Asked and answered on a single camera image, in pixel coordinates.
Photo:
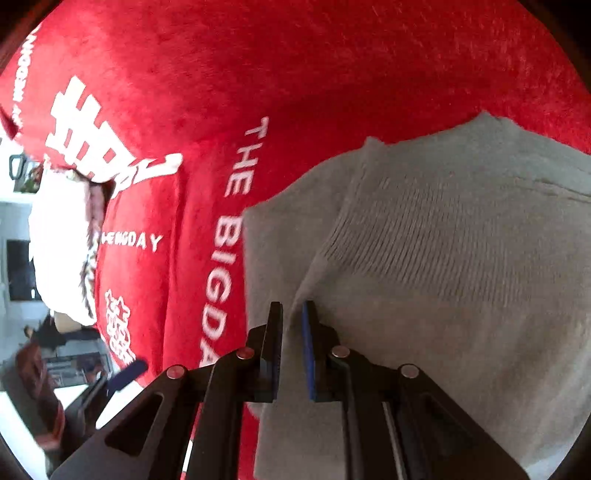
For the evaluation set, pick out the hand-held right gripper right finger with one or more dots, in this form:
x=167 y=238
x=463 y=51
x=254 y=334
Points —
x=308 y=364

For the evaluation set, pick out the red printed blanket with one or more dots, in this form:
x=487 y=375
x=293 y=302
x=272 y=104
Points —
x=300 y=69

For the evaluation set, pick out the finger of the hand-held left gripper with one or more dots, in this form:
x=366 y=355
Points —
x=127 y=373

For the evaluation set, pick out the black screen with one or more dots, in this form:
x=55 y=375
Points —
x=21 y=270

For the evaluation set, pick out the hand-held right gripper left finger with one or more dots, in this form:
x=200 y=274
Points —
x=272 y=364

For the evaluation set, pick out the grey knit sweater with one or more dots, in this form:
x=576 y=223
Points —
x=438 y=277

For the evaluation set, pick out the white fluffy cloth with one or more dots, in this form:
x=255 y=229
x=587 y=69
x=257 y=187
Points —
x=60 y=240

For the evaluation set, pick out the person's left forearm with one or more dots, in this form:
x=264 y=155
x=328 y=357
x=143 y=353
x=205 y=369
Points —
x=32 y=397

